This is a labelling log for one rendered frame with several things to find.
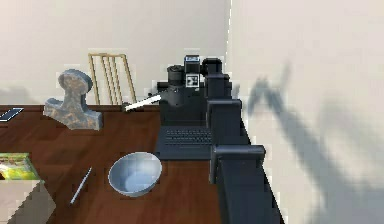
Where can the grey brown stone statue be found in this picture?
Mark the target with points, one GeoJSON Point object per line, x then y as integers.
{"type": "Point", "coordinates": [74, 103]}

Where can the brown wooden table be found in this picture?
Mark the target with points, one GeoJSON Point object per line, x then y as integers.
{"type": "Point", "coordinates": [100, 143]}

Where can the beige box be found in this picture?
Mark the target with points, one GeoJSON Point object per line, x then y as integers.
{"type": "Point", "coordinates": [23, 203]}

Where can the grey blue bowl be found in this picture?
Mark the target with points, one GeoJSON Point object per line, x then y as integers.
{"type": "Point", "coordinates": [135, 175]}

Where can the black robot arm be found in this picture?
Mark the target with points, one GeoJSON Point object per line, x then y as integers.
{"type": "Point", "coordinates": [240, 180]}

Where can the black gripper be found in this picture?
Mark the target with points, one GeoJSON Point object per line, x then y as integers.
{"type": "Point", "coordinates": [175, 77]}

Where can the green yellow book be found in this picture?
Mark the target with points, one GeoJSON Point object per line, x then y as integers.
{"type": "Point", "coordinates": [16, 166]}

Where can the dark grey laptop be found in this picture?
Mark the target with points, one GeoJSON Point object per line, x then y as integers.
{"type": "Point", "coordinates": [186, 141]}

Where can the grey pen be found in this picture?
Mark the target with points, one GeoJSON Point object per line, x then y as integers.
{"type": "Point", "coordinates": [81, 185]}

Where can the dark flat phone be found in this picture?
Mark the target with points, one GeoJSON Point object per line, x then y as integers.
{"type": "Point", "coordinates": [10, 114]}

